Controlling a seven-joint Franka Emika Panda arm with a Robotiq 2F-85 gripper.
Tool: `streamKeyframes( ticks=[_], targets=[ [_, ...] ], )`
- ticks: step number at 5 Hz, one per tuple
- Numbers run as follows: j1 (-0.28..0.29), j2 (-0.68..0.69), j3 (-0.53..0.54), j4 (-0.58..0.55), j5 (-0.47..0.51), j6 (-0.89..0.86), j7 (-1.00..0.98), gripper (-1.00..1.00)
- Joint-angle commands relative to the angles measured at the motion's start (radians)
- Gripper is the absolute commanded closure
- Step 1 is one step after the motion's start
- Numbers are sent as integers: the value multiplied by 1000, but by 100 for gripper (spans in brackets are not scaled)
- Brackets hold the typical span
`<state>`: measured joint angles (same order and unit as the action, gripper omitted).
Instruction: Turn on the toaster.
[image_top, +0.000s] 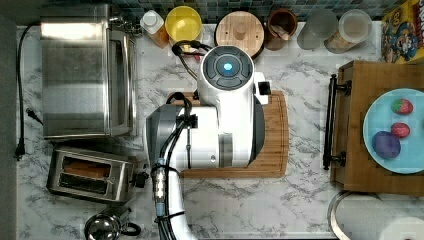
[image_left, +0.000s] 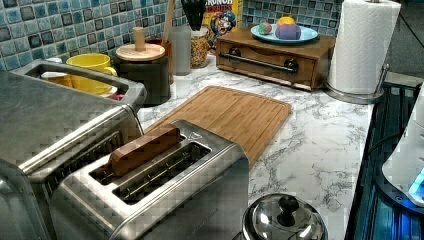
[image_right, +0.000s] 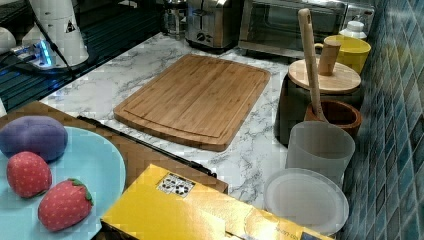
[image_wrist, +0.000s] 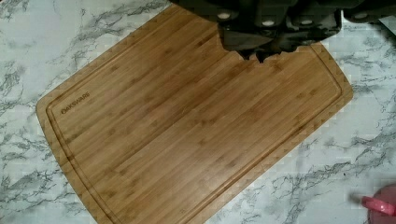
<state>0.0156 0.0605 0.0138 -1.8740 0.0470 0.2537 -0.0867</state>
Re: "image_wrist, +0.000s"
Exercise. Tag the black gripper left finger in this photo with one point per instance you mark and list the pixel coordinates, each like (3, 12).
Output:
(239, 33)

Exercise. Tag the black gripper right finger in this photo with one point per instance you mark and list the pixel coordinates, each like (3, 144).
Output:
(307, 31)

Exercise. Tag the bamboo cutting board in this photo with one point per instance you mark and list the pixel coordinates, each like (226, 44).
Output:
(167, 126)

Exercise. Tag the pink cup with handle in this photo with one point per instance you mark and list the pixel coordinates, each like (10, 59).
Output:
(381, 207)

